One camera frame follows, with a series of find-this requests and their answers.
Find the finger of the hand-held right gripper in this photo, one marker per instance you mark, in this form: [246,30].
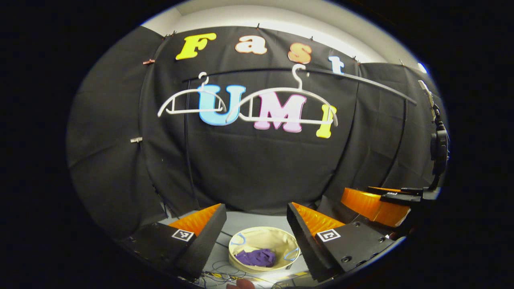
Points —
[397,198]
[409,190]

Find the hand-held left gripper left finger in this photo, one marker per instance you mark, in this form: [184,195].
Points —
[209,241]

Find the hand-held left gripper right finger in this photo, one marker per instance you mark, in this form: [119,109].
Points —
[307,245]

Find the beige laundry hamper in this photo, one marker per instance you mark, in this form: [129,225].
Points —
[261,237]

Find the purple jacket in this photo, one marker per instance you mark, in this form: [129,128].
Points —
[257,257]

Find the small white hanger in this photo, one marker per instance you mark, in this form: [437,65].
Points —
[192,111]

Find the white hanger with wide arms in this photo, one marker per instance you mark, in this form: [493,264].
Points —
[299,85]

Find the black backdrop cloth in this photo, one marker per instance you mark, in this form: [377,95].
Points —
[261,168]

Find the short ceiling light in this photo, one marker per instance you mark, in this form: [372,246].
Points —
[422,68]

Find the row of black backdrop clips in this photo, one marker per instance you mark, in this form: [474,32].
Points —
[257,26]

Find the black camera stand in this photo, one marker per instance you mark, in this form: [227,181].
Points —
[439,146]

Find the black clothes rail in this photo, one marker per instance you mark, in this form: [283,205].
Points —
[361,80]

